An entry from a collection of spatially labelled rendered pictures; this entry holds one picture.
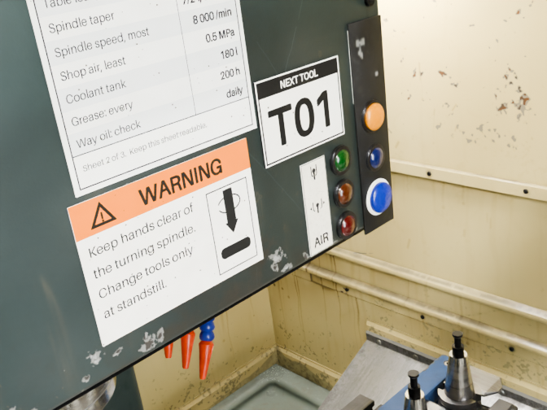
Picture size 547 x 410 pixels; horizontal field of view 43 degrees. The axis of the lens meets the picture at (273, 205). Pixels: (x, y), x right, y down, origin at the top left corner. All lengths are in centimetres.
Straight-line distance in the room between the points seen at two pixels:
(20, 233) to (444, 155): 117
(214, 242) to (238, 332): 157
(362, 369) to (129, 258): 140
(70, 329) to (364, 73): 33
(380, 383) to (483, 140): 69
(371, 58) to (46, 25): 31
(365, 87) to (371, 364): 129
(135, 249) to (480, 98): 103
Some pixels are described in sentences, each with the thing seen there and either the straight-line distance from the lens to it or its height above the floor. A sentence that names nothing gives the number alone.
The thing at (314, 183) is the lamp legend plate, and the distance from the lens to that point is 61.
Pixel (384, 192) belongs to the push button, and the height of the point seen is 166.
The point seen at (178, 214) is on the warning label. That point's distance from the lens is 51.
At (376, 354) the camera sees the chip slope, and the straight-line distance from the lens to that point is 187.
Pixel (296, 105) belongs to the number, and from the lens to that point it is 58.
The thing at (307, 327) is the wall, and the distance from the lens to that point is 208.
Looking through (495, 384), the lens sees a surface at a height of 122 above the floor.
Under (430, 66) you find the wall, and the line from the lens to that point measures 148.
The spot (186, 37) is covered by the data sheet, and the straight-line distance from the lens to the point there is 50.
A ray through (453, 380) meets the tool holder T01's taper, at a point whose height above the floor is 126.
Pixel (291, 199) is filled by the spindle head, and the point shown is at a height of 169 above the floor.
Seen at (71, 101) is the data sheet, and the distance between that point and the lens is 45.
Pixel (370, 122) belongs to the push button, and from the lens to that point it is 64.
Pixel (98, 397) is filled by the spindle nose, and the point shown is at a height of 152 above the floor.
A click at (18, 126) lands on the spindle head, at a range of 44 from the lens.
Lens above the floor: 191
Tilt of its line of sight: 22 degrees down
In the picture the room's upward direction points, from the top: 8 degrees counter-clockwise
